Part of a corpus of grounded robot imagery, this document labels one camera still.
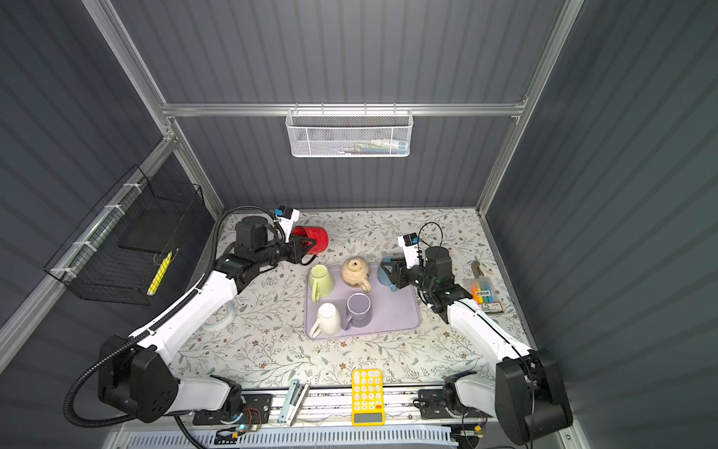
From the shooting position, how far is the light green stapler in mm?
720

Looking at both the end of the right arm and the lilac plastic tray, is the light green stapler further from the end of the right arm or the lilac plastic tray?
the end of the right arm

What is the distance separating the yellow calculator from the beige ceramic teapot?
0.84 ft

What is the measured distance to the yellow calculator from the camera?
0.72m

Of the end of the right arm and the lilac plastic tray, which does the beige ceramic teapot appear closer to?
the lilac plastic tray

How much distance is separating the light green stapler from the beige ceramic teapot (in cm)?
33

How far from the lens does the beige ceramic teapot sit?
932 millimetres

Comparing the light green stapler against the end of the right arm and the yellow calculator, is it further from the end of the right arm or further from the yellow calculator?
the end of the right arm
